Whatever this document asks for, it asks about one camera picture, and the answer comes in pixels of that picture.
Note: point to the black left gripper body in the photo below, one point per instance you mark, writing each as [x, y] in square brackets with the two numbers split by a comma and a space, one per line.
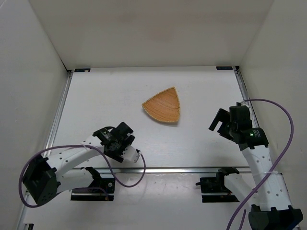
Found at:
[126, 131]

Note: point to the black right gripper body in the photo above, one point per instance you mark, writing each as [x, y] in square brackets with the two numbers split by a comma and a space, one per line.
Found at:
[222, 123]

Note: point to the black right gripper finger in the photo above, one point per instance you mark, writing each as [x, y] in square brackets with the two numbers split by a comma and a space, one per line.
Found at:
[225, 131]
[222, 116]

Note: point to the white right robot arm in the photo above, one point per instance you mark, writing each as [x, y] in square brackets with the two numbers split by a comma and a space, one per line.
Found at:
[267, 206]

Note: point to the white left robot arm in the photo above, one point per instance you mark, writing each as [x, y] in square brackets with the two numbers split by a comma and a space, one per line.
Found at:
[46, 177]

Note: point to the triangular woven wicker basket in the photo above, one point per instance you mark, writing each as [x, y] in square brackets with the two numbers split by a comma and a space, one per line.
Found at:
[164, 107]

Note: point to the white wrist camera on left gripper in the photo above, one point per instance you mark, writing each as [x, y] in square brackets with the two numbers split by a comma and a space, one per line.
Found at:
[131, 154]

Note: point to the aluminium right table rail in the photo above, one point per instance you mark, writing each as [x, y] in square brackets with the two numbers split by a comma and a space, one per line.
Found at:
[244, 94]

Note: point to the aluminium table rail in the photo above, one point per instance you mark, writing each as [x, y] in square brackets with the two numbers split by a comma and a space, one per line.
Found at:
[162, 170]
[244, 94]
[58, 114]

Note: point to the blue right corner bracket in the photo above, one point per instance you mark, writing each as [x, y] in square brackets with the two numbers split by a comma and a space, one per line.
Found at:
[224, 67]

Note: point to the blue corner bracket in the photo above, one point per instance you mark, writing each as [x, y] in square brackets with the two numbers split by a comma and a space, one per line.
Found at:
[81, 70]
[224, 67]

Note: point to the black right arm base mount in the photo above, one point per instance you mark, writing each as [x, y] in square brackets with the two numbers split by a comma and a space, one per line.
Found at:
[213, 188]

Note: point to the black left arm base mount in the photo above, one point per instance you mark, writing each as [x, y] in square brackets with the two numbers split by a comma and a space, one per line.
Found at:
[100, 189]

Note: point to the aluminium front table rail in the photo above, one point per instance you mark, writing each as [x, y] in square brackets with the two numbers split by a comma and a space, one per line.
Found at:
[162, 170]

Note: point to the blue left corner bracket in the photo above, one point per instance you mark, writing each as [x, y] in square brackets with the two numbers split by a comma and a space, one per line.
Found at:
[81, 70]

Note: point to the aluminium left table rail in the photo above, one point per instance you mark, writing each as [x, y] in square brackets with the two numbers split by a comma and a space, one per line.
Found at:
[58, 114]

